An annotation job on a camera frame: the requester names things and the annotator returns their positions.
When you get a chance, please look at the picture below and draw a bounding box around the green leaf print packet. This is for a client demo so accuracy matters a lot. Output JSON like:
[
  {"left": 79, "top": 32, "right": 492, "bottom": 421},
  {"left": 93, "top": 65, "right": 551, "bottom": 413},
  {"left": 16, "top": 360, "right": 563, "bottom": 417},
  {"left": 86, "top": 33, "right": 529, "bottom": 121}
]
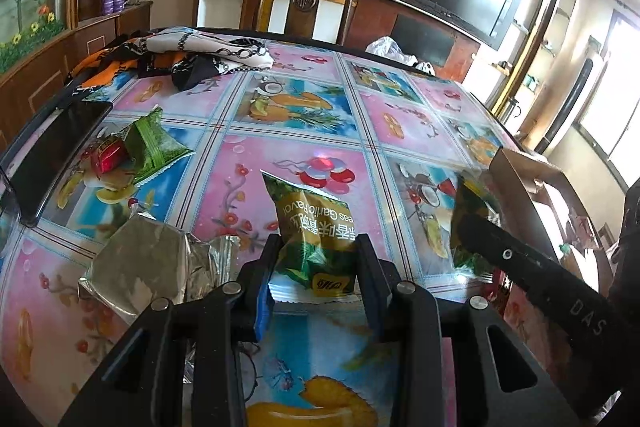
[{"left": 122, "top": 106, "right": 195, "bottom": 185}]

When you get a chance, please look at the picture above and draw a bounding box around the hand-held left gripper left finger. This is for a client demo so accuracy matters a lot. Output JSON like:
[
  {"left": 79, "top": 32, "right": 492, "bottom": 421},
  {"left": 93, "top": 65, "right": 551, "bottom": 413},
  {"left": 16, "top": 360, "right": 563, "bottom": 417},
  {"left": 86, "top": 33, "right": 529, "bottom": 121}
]
[{"left": 57, "top": 234, "right": 286, "bottom": 427}]

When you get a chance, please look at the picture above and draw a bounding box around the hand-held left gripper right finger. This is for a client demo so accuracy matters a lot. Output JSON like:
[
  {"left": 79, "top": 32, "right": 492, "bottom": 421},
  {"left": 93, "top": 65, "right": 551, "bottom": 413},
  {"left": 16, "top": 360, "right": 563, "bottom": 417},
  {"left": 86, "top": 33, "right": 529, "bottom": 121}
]
[{"left": 356, "top": 234, "right": 583, "bottom": 427}]

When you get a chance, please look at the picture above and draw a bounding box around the standing air conditioner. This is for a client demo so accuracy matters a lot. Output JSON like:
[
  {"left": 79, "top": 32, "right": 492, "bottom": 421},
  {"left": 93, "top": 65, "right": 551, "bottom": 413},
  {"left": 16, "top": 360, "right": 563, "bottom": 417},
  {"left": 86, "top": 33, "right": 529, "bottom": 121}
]
[{"left": 537, "top": 37, "right": 608, "bottom": 152}]

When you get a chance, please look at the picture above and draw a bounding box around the red wrapped candy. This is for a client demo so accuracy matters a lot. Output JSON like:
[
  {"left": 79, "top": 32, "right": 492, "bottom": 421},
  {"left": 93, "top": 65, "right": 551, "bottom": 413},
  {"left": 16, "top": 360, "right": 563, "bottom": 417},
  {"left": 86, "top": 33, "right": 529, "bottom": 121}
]
[{"left": 89, "top": 134, "right": 128, "bottom": 174}]

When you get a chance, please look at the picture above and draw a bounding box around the clear plastic bag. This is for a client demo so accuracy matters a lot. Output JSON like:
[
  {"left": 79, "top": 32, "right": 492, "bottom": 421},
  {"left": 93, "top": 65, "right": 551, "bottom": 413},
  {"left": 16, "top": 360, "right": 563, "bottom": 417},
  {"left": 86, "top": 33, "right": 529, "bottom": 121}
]
[{"left": 365, "top": 36, "right": 418, "bottom": 66}]

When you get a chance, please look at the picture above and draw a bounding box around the green pea snack packet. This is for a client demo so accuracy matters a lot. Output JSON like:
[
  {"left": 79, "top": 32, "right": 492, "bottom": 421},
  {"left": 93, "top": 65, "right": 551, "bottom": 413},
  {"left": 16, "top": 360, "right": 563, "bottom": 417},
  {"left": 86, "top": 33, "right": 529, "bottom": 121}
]
[
  {"left": 450, "top": 172, "right": 506, "bottom": 278},
  {"left": 261, "top": 171, "right": 362, "bottom": 303}
]

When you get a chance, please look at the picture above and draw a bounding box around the window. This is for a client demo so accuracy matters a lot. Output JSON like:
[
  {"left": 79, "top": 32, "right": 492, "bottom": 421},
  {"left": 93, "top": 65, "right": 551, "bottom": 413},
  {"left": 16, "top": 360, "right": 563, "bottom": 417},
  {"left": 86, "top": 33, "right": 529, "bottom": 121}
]
[{"left": 575, "top": 7, "right": 640, "bottom": 188}]

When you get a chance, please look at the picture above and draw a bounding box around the black white patterned scarf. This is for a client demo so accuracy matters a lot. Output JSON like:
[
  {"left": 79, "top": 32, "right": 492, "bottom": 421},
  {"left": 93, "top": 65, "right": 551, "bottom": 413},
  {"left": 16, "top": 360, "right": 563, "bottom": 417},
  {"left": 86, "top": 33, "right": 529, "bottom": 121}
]
[{"left": 127, "top": 27, "right": 275, "bottom": 92}]

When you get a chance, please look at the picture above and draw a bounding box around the black tray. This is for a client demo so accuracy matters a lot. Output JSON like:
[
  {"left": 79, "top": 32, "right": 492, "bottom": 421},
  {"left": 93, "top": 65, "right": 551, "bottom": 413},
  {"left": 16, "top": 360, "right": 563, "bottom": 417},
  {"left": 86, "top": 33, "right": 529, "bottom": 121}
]
[{"left": 0, "top": 101, "right": 115, "bottom": 228}]

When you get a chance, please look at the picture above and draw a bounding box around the fruit and flower print tablecloth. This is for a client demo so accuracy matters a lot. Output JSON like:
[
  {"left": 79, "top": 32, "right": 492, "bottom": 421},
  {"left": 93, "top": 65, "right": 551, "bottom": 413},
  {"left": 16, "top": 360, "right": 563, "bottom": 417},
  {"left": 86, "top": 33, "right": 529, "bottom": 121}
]
[{"left": 0, "top": 26, "right": 521, "bottom": 427}]

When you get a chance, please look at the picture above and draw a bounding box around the crumpled clear wrapper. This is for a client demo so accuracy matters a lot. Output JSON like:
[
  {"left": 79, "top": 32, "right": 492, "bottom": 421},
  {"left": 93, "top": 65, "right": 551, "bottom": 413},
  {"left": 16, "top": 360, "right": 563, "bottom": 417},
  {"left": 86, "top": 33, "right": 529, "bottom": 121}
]
[{"left": 185, "top": 234, "right": 242, "bottom": 303}]

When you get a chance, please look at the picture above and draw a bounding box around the orange black cloth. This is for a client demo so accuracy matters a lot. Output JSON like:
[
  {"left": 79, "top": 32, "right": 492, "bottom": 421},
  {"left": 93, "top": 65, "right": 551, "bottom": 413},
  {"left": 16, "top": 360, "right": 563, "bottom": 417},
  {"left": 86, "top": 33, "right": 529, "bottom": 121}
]
[{"left": 65, "top": 44, "right": 151, "bottom": 98}]

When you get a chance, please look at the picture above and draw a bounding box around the silver foil packet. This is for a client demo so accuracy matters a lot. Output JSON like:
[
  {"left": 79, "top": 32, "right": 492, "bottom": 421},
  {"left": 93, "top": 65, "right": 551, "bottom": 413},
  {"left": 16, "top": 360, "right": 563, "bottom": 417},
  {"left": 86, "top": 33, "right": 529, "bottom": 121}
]
[{"left": 77, "top": 214, "right": 201, "bottom": 323}]

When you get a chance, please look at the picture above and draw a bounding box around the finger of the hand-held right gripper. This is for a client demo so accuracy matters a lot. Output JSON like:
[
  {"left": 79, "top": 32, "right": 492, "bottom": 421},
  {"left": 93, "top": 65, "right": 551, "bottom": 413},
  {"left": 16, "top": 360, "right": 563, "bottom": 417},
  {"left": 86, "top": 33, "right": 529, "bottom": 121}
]
[{"left": 457, "top": 213, "right": 613, "bottom": 343}]

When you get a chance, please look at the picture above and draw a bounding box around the brown cardboard box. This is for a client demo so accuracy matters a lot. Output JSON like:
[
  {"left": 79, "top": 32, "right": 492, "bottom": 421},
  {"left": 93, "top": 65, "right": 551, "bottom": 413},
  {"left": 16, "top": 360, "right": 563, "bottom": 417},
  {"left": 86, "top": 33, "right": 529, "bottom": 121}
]
[{"left": 487, "top": 147, "right": 621, "bottom": 308}]

